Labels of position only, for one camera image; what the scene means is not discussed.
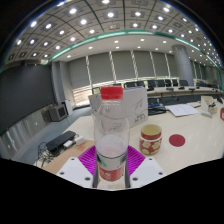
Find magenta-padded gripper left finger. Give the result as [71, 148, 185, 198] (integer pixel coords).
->
[55, 145, 100, 189]

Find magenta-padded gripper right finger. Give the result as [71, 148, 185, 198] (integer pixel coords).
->
[125, 145, 167, 189]

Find clear red-capped water bottle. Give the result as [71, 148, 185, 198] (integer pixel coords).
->
[93, 85, 131, 191]

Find red floral cup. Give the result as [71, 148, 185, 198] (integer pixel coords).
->
[138, 124, 163, 156]

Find white power adapter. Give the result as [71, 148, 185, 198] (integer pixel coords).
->
[63, 134, 87, 149]

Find black power strip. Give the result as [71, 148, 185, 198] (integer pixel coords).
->
[45, 130, 77, 153]

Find flat round red coaster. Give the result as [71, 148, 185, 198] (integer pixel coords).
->
[168, 133, 186, 148]

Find grey boxy monitor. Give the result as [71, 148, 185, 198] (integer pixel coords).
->
[46, 103, 69, 123]

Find black desk console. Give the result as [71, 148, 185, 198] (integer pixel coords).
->
[147, 102, 167, 116]

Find white paper carton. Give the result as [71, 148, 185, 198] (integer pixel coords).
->
[88, 86, 149, 129]

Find white printed paper sheet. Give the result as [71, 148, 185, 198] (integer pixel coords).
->
[165, 103, 200, 118]

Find long curved conference desk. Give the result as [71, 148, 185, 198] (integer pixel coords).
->
[146, 85, 224, 104]

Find row of black office chairs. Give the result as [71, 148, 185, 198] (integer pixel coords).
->
[91, 79, 214, 94]

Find round ceiling lights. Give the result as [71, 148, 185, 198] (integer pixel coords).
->
[14, 0, 224, 68]

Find black cable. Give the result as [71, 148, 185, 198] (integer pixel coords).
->
[34, 141, 54, 168]

